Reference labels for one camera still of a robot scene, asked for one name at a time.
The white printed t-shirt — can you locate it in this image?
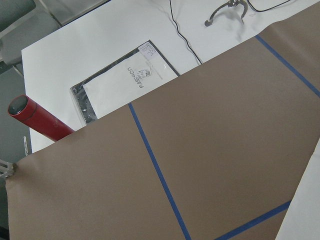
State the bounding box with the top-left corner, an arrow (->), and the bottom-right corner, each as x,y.
276,143 -> 320,240

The plastic garment bag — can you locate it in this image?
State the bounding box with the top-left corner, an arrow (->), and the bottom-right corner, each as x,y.
70,40 -> 180,125

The metal reacher grabber tool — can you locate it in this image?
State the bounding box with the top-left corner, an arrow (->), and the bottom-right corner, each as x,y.
204,0 -> 249,27

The red cardboard tube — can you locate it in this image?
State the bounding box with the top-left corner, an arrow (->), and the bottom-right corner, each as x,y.
7,95 -> 75,142

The black thin cable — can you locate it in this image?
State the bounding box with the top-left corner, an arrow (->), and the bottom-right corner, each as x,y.
168,0 -> 203,65

